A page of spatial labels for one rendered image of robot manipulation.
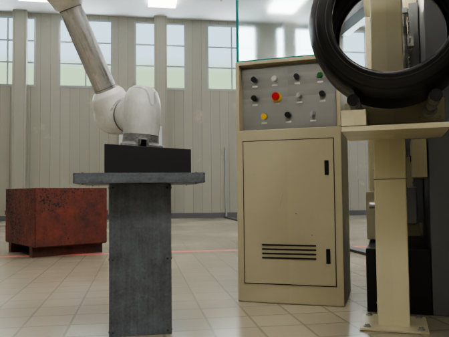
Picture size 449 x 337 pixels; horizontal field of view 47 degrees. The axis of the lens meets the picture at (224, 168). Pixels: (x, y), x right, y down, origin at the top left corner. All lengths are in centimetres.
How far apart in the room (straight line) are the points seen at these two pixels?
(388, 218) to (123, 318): 117
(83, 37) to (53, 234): 298
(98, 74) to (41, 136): 1033
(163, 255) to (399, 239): 98
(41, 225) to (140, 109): 297
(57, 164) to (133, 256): 1047
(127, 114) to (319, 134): 100
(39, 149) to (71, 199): 758
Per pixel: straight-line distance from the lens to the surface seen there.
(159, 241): 215
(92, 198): 522
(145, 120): 221
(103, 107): 238
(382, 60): 236
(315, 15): 203
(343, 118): 195
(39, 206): 502
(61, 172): 1255
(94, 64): 238
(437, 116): 230
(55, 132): 1264
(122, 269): 217
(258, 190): 273
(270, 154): 272
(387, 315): 235
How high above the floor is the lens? 56
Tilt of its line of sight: 3 degrees up
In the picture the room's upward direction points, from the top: 1 degrees counter-clockwise
